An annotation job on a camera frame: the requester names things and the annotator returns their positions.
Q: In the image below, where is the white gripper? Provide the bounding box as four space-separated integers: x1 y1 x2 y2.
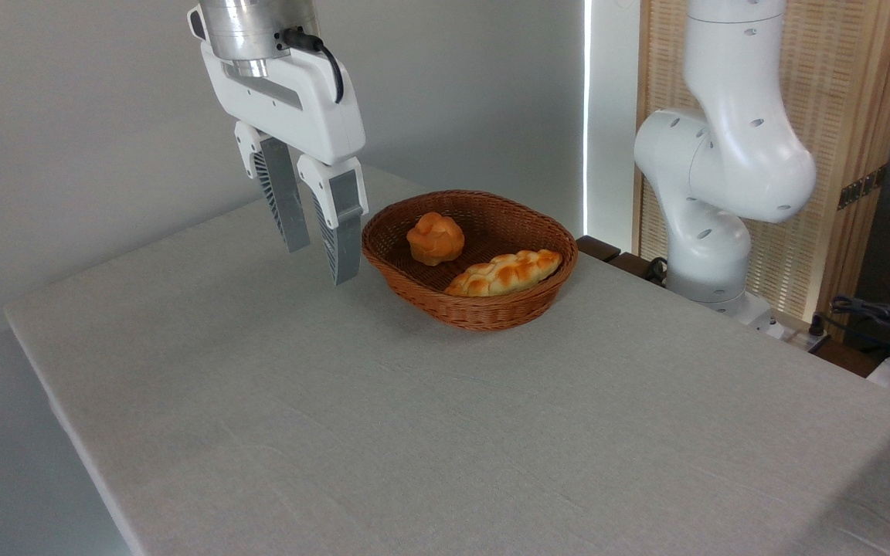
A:
199 39 369 286

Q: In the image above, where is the round orange bread roll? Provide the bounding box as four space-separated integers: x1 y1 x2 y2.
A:
406 212 466 266

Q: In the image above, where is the long braided bread loaf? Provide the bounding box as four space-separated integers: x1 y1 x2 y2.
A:
444 249 563 298

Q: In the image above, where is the brown wicker basket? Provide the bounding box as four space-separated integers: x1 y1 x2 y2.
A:
361 190 579 332

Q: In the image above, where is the grey tablecloth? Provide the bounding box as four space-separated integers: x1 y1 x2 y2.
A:
3 164 890 556

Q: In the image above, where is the dark wooden side table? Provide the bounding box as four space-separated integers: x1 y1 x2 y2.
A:
576 235 666 286

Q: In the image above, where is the dark metal screen hinge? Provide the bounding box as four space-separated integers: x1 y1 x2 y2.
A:
837 164 888 210

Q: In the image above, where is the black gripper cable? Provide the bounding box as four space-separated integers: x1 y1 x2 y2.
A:
279 29 345 105

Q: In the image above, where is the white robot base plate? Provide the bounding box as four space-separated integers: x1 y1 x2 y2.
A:
712 292 790 341

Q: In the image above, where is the black cable bundle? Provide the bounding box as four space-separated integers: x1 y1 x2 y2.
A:
810 295 890 364

